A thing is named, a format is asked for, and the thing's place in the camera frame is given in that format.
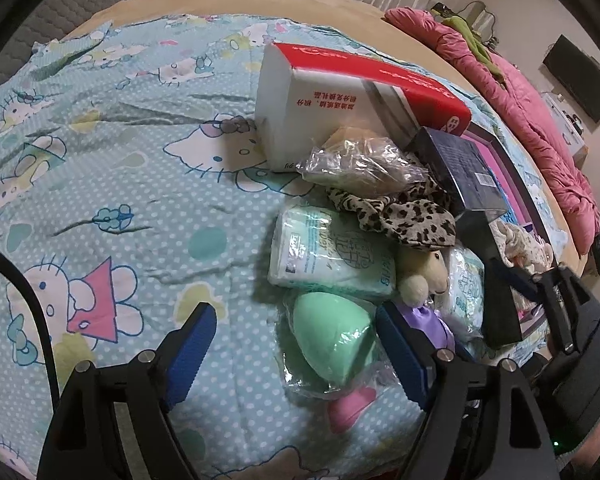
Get red and white tissue box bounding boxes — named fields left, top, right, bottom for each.
left=256, top=42, right=473, bottom=173

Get black cable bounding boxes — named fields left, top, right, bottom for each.
left=0, top=240, right=61, bottom=411

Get plush bear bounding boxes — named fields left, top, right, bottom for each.
left=490, top=220, right=556, bottom=273
left=395, top=247, right=458, bottom=358

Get clear bag with beige sponge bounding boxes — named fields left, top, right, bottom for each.
left=296, top=125, right=428, bottom=196

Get green egg sponge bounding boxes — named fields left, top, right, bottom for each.
left=277, top=287, right=396, bottom=403

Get green cloth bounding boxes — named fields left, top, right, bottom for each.
left=440, top=15, right=506, bottom=83

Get white cabinet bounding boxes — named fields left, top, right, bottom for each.
left=540, top=92, right=588, bottom=161

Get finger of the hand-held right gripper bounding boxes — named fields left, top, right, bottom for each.
left=497, top=259, right=588, bottom=358

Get dark shallow box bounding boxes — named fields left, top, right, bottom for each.
left=460, top=120, right=561, bottom=351

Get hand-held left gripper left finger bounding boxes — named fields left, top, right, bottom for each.
left=37, top=302, right=218, bottom=480

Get green tissue packet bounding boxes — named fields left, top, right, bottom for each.
left=269, top=195, right=398, bottom=301
left=437, top=245, right=487, bottom=346

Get pink book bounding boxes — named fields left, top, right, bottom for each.
left=462, top=122, right=548, bottom=331

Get pink soft sponge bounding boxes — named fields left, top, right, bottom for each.
left=327, top=385, right=378, bottom=436

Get black box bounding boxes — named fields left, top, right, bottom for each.
left=405, top=126, right=508, bottom=218

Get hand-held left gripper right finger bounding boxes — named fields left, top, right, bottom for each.
left=375, top=302, right=556, bottom=480

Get pink quilt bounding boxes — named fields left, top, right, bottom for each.
left=384, top=6, right=600, bottom=256

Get wall mirror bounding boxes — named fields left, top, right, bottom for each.
left=460, top=0, right=498, bottom=41

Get cartoon cat printed blanket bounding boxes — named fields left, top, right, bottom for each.
left=0, top=12, right=576, bottom=480

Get leopard print cloth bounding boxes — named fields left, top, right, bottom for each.
left=327, top=177, right=458, bottom=251

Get black television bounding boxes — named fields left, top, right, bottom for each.
left=542, top=35, right=600, bottom=123

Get grey quilted headboard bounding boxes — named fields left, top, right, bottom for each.
left=0, top=0, right=166, bottom=91

